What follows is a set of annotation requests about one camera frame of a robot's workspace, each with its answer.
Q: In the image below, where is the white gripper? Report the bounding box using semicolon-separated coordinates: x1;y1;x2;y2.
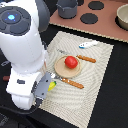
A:
6;62;51;110

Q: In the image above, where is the beige woven placemat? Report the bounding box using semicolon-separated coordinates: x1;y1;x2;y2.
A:
40;31;113;128

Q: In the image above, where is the grey toy pot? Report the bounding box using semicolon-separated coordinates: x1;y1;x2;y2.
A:
56;0;78;19

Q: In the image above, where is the white toy fish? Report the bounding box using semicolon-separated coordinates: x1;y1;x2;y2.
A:
79;40;98;49

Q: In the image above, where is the beige bowl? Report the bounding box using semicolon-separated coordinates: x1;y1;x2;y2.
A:
117;4;128;30

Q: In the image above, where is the grey frying pan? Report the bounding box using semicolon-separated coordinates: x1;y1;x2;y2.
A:
1;60;10;66

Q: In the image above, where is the brown toy sausage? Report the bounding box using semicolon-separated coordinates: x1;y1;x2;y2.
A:
3;76;10;81

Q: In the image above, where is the tan round plate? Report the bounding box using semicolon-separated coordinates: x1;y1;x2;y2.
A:
54;55;81;78

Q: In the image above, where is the red toy tomato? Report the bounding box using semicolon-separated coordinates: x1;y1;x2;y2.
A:
65;56;78;69

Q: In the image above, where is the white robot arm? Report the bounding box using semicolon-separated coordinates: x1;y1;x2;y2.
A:
0;0;50;110

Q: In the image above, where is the knife with orange handle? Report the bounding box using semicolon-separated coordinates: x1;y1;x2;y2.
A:
57;49;96;63

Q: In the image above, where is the fork with orange handle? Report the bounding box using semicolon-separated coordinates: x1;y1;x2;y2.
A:
50;73;84;89

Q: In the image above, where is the yellow toy banana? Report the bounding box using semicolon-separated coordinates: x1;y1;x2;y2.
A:
48;81;56;91

